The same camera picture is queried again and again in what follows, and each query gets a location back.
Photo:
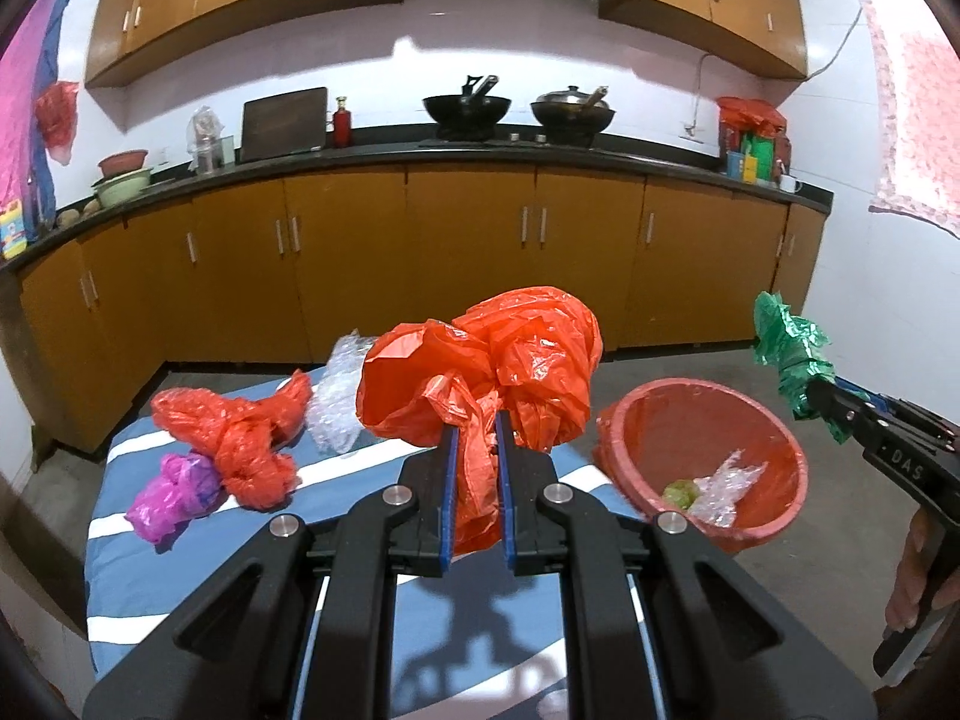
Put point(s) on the red bag over bottles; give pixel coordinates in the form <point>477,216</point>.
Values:
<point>750,116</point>

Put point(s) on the red bin liner bag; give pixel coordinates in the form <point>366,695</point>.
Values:
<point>652,427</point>

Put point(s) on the orange plastic bag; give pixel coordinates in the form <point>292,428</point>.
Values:
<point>487,360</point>
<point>240,435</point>

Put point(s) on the wok with steel lid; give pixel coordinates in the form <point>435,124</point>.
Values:
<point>574,116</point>

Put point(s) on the black wok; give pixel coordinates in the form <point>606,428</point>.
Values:
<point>465,111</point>

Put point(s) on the dark green plastic bag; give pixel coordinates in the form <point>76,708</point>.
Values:
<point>795,360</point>

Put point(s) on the person's right hand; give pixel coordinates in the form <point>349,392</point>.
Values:
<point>907,577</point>

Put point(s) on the white mug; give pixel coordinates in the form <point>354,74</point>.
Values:
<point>787,184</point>

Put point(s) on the dark cutting board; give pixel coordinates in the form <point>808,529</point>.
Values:
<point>283,126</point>

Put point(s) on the glass jar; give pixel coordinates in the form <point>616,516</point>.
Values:
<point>224,151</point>

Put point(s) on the pink plastic bag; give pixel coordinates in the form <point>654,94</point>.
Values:
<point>172,499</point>

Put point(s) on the red bottle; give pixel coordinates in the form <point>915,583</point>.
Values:
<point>343,127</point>

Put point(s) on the gas stove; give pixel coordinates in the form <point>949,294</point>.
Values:
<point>510,141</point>

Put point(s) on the pink blue hanging cloth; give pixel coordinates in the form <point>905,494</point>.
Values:
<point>26,90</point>

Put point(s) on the wall socket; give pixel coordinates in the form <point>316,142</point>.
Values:
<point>690,130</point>

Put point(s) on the brown bottle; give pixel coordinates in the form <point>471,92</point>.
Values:
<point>782,156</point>

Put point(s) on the hanging red plastic bag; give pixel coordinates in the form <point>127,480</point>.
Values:
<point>57,120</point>

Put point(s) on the red plastic basket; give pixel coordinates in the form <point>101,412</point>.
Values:
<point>739,544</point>

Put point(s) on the plastic-wrapped jar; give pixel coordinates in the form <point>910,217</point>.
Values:
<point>201,139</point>

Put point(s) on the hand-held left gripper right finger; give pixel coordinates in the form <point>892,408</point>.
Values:
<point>504,510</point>

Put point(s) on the blue container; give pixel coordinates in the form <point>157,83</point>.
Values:
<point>736,165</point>

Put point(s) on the clear plastic bag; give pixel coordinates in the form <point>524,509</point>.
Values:
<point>724,487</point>

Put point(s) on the wooden upper cabinet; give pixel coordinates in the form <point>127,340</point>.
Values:
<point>712,0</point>
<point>247,0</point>

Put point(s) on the green box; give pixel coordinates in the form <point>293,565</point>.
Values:
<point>759,157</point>

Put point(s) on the brown tubers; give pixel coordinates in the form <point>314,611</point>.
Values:
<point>75,216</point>

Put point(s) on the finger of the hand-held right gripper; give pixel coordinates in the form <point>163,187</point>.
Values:
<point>844,409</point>

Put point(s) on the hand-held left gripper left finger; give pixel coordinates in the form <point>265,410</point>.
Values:
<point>448,510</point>

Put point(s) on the black kitchen countertop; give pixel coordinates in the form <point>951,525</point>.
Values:
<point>660,154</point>

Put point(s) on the clear bubble wrap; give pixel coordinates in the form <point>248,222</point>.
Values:
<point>337,405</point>

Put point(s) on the pink floral curtain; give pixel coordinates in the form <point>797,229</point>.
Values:
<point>919,105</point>

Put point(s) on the wooden base cabinet row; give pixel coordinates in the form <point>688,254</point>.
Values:
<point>450,255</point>

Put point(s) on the yellow-green plastic bag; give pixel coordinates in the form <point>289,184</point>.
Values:
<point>681,493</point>

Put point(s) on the red basin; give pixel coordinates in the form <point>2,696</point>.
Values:
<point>123,163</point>

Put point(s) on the blue white striped tablecloth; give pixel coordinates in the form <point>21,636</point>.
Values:
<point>150,585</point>

